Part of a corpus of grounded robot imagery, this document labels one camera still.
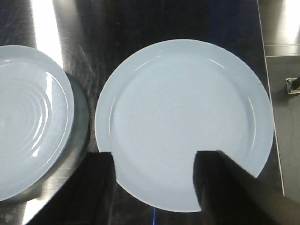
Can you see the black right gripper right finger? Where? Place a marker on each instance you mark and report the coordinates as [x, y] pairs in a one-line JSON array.
[[229, 195]]

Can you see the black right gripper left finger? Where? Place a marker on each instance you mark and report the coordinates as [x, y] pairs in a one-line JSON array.
[[87, 196]]

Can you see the light blue plate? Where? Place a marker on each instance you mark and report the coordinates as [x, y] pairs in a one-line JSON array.
[[36, 116], [169, 100]]

